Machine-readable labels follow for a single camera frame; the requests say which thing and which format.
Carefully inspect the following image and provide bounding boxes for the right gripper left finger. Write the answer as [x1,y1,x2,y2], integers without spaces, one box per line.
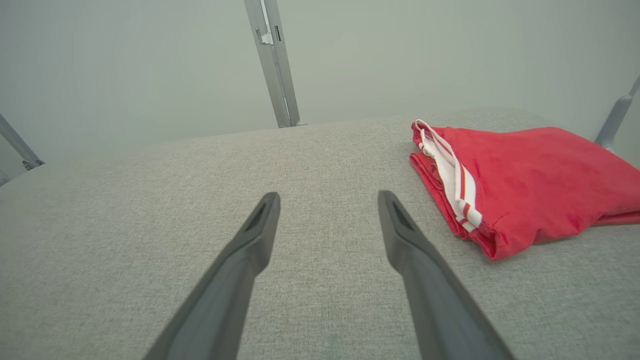
[142,191,282,360]

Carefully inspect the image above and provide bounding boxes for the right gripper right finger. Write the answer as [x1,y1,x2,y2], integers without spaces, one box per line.
[377,189,516,360]

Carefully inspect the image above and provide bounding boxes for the red Bulls 23 shorts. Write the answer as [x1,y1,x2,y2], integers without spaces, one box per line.
[409,119,640,262]

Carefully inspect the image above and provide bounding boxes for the grey tubular partition support foot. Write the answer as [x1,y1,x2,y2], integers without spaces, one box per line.
[594,74,640,154]

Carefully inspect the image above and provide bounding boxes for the grey metal partition post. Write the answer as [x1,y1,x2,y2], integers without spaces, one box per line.
[0,112,46,172]
[243,0,309,129]

